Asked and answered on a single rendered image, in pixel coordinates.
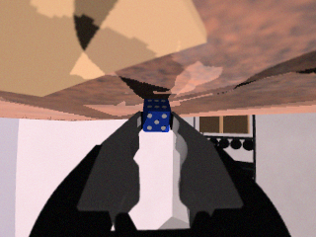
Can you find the beige flat mat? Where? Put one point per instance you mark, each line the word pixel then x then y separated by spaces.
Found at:
pixel 50 45

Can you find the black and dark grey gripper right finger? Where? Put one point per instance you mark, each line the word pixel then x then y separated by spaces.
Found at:
pixel 212 181

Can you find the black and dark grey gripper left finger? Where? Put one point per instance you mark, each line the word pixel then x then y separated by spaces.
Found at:
pixel 103 184

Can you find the blue die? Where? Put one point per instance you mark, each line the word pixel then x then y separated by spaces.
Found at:
pixel 156 115

